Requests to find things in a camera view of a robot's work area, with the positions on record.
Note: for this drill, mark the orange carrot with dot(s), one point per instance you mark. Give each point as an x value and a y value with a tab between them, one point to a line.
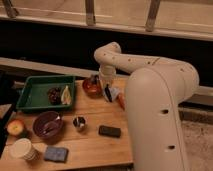
121	100

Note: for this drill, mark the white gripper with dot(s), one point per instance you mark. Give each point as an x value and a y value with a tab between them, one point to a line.
106	75

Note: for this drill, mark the green plastic tray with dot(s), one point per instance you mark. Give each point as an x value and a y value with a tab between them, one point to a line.
34	95

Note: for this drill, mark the red bowl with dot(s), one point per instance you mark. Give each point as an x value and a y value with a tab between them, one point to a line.
92	88

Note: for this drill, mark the white paper cup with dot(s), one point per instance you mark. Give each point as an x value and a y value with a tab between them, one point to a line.
23	149

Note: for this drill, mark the crumpled blue white cloth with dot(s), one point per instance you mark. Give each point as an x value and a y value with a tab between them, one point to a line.
114	93

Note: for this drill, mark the purple bowl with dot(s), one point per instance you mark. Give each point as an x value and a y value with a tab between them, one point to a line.
47	125

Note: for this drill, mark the black rectangular block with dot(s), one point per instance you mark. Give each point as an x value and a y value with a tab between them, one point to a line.
109	131

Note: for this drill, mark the small metal cup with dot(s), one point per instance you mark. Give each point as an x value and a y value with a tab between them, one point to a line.
79	123

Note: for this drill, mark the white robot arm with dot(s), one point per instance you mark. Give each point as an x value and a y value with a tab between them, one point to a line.
153	91

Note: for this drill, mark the dark grape bunch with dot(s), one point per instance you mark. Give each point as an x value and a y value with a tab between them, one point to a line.
54	95

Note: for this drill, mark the yellow green wedge toy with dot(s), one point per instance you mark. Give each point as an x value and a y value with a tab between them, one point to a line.
66	97

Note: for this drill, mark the blue sponge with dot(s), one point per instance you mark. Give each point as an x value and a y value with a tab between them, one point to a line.
56	154

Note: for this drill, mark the red yellow apple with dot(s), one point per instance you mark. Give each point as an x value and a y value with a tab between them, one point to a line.
15	127

